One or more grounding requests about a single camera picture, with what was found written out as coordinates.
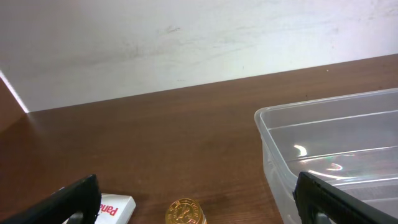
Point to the clear plastic container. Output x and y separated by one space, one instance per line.
348 141

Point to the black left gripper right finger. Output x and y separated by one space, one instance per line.
319 202

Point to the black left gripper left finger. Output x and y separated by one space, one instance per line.
76 203

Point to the white Panadol medicine box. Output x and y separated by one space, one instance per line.
115 209

